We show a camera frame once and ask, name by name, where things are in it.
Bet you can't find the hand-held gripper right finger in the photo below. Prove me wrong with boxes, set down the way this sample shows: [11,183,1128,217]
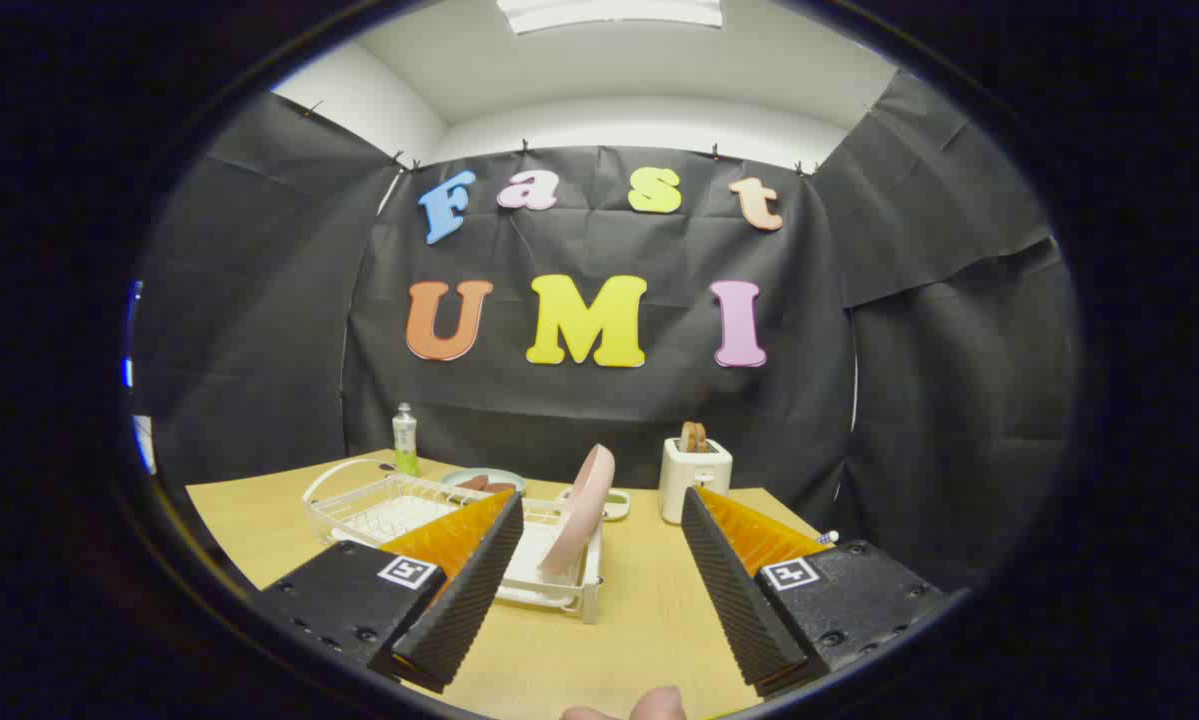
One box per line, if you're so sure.
[679,485,948,699]

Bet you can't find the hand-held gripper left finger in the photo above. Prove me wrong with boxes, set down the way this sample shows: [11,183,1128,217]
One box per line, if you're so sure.
[252,488,526,695]

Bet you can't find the white wire dish rack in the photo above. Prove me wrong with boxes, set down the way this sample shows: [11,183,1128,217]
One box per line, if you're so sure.
[302,458,605,625]

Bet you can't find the pink plate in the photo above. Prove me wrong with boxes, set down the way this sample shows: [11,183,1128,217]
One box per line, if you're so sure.
[537,443,617,579]

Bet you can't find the pale green plate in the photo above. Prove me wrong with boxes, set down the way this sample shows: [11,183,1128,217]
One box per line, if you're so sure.
[440,467,527,498]

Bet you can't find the white toaster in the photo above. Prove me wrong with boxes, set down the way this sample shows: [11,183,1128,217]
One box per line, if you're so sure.
[658,437,734,526]

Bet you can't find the white divided grain tray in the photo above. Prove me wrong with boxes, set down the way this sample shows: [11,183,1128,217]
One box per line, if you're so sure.
[557,486,632,522]

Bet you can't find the clear bottle with green liquid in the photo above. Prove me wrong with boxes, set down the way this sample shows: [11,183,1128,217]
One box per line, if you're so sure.
[392,402,420,477]

